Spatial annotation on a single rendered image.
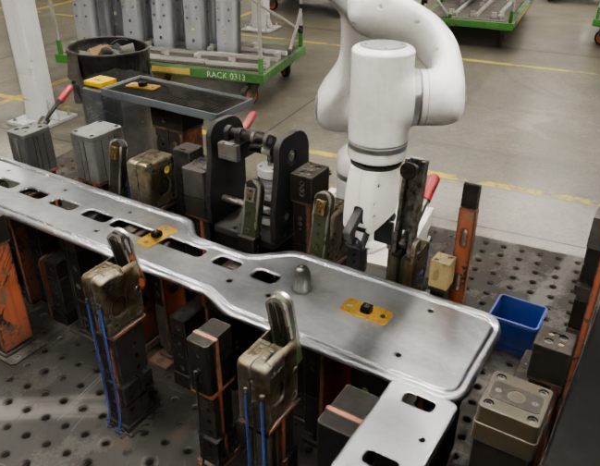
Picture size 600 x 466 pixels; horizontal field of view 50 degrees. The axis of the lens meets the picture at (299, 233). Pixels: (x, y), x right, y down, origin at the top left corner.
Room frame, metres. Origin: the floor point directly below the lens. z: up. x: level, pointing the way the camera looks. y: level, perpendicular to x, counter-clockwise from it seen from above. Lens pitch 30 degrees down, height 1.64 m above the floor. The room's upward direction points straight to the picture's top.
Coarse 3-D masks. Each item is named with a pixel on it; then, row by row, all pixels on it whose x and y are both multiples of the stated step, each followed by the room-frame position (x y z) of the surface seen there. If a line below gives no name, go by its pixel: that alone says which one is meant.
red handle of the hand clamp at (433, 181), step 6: (432, 180) 1.06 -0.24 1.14; (438, 180) 1.06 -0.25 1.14; (426, 186) 1.05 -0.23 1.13; (432, 186) 1.05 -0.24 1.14; (426, 192) 1.04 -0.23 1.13; (432, 192) 1.04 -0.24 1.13; (426, 198) 1.03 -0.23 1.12; (426, 204) 1.02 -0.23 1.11; (408, 234) 0.97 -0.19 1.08; (402, 240) 0.97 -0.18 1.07; (408, 240) 0.96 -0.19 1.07; (402, 246) 0.96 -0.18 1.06
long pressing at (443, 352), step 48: (0, 192) 1.30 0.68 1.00; (48, 192) 1.30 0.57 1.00; (96, 192) 1.30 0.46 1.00; (96, 240) 1.08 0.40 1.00; (192, 240) 1.08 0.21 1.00; (192, 288) 0.93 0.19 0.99; (240, 288) 0.92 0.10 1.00; (288, 288) 0.92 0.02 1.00; (336, 288) 0.92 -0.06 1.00; (384, 288) 0.92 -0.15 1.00; (336, 336) 0.79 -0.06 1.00; (384, 336) 0.79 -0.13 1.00; (432, 336) 0.79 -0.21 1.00; (480, 336) 0.79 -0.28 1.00; (432, 384) 0.68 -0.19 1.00
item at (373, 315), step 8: (344, 304) 0.87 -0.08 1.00; (352, 304) 0.87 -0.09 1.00; (360, 304) 0.87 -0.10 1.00; (352, 312) 0.85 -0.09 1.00; (360, 312) 0.85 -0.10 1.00; (368, 312) 0.84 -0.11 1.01; (376, 312) 0.85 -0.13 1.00; (384, 312) 0.85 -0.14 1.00; (368, 320) 0.83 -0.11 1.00; (376, 320) 0.82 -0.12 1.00; (384, 320) 0.82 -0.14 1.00
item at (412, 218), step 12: (408, 156) 1.00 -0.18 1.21; (408, 168) 0.96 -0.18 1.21; (420, 168) 0.97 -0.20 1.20; (408, 180) 0.99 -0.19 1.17; (420, 180) 0.97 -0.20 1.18; (408, 192) 0.98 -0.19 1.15; (420, 192) 0.96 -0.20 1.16; (408, 204) 0.98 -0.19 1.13; (420, 204) 0.97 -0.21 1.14; (408, 216) 0.97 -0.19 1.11; (420, 216) 0.97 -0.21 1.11; (396, 228) 0.97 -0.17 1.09; (408, 228) 0.97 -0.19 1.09; (396, 240) 0.97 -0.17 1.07; (408, 252) 0.95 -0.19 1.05
